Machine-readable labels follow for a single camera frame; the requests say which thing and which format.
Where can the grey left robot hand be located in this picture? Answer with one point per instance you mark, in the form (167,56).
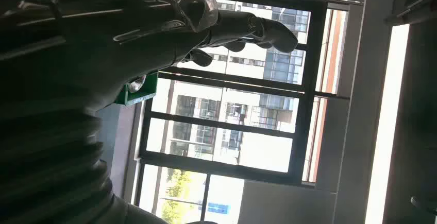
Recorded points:
(102,38)

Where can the green crate with wrapped coils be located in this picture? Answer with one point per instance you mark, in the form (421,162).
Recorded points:
(136,98)

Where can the bright ceiling light strip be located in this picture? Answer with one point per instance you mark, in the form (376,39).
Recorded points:
(385,130)

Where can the black window frame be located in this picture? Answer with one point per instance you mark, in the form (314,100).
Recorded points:
(307,113)

